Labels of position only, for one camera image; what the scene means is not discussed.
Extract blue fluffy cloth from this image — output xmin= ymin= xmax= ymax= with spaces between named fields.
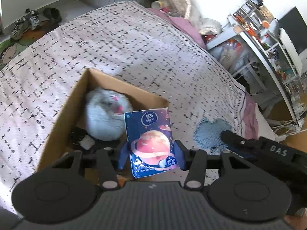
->
xmin=194 ymin=118 xmax=233 ymax=155

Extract blue tissue pack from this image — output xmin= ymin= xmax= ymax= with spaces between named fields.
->
xmin=124 ymin=108 xmax=178 ymax=179

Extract grey cloth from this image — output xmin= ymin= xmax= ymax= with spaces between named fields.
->
xmin=69 ymin=127 xmax=87 ymax=150

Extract grey pink plush ball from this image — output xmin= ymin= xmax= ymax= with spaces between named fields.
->
xmin=85 ymin=88 xmax=133 ymax=141

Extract white pillow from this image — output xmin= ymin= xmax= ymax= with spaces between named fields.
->
xmin=255 ymin=104 xmax=276 ymax=141

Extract open cardboard box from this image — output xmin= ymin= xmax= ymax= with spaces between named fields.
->
xmin=37 ymin=69 xmax=169 ymax=171

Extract white keyboard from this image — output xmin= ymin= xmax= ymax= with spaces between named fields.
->
xmin=279 ymin=28 xmax=303 ymax=76

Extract patterned white bed cover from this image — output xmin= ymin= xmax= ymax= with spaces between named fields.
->
xmin=1 ymin=1 xmax=245 ymax=211

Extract white desk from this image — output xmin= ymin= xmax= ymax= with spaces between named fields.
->
xmin=207 ymin=15 xmax=300 ymax=122

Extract black computer monitor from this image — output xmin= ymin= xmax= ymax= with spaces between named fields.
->
xmin=279 ymin=7 xmax=307 ymax=54

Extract desktop drawer organizer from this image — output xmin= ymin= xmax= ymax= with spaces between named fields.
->
xmin=233 ymin=0 xmax=274 ymax=33

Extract green cartoon floor mat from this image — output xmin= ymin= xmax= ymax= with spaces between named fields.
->
xmin=1 ymin=29 xmax=45 ymax=70

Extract dark slippers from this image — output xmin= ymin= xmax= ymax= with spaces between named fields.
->
xmin=43 ymin=7 xmax=62 ymax=24

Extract paper cup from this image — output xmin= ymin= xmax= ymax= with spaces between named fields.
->
xmin=151 ymin=1 xmax=165 ymax=10

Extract grey sneaker pair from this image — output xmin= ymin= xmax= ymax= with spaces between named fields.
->
xmin=10 ymin=9 xmax=41 ymax=41

